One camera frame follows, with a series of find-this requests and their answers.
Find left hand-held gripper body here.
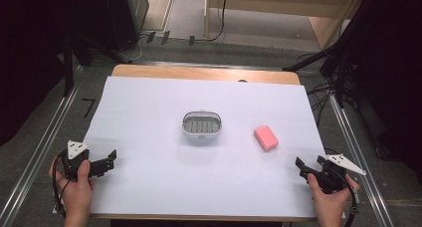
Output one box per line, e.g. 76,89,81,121
62,139,101,182

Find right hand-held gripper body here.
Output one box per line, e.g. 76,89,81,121
315,153,367,195

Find person's right hand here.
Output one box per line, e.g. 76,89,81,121
306,172,361,219

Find person's left hand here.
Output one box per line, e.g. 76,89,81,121
49,158,96,218

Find pink soap bar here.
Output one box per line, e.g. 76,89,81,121
253,124,280,152

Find white paper table cover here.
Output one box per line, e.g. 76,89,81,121
52,75,328,220

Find white grey soap dish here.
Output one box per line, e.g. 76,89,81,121
180,111,223,140

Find black tripod leg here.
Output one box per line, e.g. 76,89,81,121
282,42,342,73

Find dark curtain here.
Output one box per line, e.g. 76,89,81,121
0,0,110,147
337,0,422,185

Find black cabinet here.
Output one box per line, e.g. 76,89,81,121
99,0,150,53

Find metal floor rail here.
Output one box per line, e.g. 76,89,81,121
327,93,396,227
96,60,319,72
0,65,86,227

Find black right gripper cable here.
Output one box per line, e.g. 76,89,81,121
342,178,361,227

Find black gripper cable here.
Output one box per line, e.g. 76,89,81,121
51,149,72,219
342,178,361,227

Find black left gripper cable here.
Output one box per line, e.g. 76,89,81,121
51,149,72,219

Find black floor cables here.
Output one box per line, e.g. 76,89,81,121
306,82,336,126

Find black stand post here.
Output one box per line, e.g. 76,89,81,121
62,34,76,98

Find white floor cable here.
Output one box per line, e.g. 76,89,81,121
113,33,148,64

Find light wooden furniture frame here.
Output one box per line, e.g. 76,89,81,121
203,0,367,52

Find black hanging cable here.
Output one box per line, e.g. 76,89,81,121
206,0,230,43

